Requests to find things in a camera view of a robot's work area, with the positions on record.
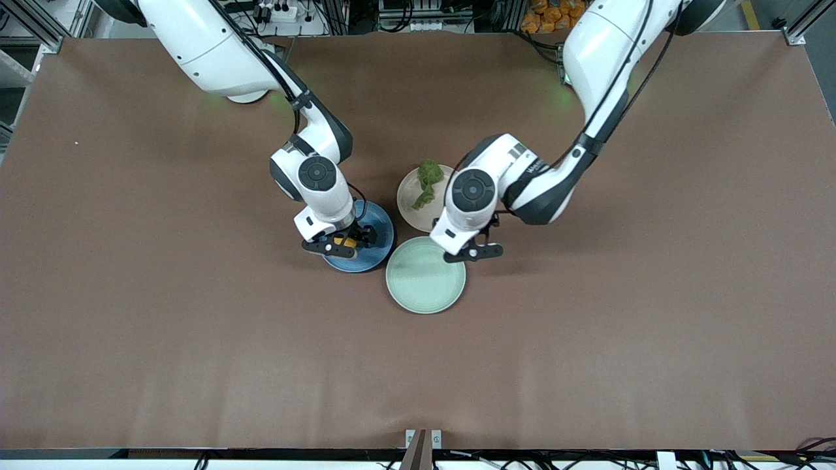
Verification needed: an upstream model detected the green lettuce leaf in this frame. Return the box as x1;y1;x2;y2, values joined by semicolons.
411;159;445;211

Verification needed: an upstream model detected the blue plastic plate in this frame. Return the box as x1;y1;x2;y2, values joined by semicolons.
323;200;395;274

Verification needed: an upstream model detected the beige pink plastic plate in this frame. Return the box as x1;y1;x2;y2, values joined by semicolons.
396;164;459;234

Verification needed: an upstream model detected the pale green plastic plate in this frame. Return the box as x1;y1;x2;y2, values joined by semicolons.
385;236;467;315

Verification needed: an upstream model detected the brown table cover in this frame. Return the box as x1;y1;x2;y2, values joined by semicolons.
0;31;836;451

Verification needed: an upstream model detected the bag of orange items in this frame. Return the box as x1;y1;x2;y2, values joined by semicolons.
521;0;581;34

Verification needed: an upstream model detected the white power strip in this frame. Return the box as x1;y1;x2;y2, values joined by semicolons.
253;0;327;37

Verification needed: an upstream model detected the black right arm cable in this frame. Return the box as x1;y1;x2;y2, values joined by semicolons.
209;0;368;223

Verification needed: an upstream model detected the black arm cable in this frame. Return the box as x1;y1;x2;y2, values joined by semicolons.
554;0;684;165
209;0;368;223

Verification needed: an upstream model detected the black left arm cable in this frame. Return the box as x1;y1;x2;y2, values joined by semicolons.
554;0;684;165

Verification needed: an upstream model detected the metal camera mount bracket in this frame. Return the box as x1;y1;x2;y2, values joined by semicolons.
400;429;443;470

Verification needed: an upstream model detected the aluminium frame profile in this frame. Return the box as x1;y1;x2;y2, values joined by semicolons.
784;0;836;46
0;0;92;54

